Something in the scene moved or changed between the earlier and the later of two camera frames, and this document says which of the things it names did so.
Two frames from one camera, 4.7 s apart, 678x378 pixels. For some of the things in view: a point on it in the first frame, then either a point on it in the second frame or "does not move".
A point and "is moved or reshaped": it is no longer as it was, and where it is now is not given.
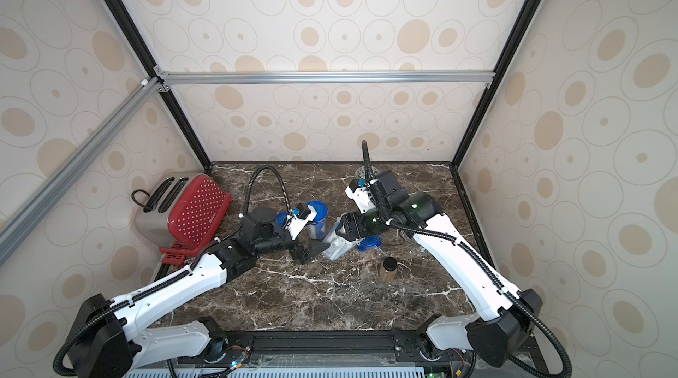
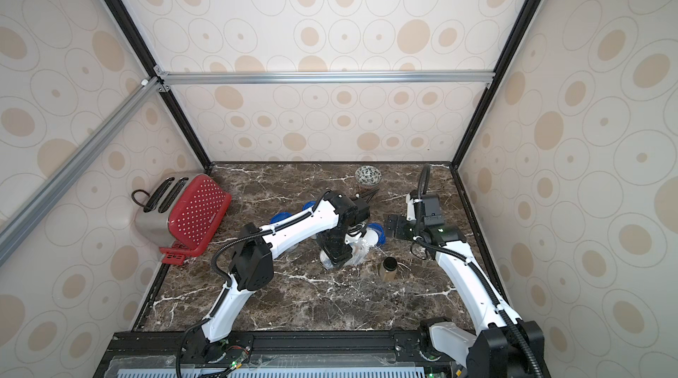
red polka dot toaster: [183, 208] does not move
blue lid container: [281, 218] does not move
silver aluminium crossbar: [189, 78] does not move
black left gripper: [308, 254] → [339, 255]
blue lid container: [338, 245] is moved or reshaped
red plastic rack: [177, 253] does not move
